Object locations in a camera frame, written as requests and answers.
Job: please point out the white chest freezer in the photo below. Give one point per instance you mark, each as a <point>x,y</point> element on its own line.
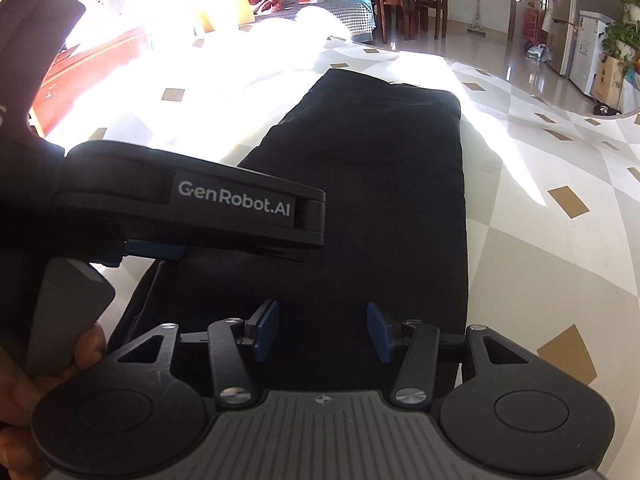
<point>587,55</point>

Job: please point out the large green potted plant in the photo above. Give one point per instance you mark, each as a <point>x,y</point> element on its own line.
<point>622,35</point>

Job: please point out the black pants with grey stripe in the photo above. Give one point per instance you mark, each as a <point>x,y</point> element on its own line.
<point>375,185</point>

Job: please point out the black slipper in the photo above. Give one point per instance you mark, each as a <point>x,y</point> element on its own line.
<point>612,111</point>
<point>599,110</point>

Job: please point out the mop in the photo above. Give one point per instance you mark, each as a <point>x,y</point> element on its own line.
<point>477,34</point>

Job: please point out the person's left hand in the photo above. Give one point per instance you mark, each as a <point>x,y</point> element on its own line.
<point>15,400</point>

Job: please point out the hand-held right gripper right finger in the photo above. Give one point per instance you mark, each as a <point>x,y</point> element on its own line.
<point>379,332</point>

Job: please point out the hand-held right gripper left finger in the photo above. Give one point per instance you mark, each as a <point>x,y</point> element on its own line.
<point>267,330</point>

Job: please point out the silver bag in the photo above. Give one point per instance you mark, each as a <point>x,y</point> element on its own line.
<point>537,54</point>

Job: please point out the white crumpled cloth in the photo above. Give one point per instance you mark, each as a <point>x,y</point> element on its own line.
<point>320,25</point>

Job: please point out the orange plastic drawer unit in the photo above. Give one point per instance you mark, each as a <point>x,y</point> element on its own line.
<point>530,25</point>

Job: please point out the red wooden box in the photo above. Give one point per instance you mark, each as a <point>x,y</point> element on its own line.
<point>90,75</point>

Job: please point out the sofa with checked cover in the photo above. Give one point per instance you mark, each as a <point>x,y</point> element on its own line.
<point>350,20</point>

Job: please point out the silver refrigerator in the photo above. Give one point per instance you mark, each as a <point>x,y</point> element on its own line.
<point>562,20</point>

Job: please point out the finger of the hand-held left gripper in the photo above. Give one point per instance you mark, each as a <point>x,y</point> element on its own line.
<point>155,250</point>

